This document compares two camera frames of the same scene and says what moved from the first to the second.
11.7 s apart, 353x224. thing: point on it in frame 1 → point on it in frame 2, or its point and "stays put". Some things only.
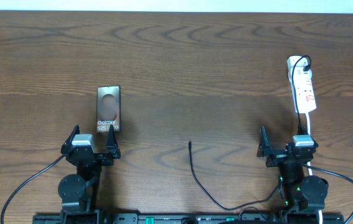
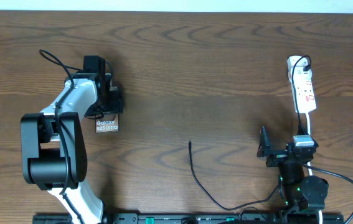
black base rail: (119, 218) stays put
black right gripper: (264, 149) stays put
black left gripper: (114, 152) → (116, 106)
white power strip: (302, 84) stays put
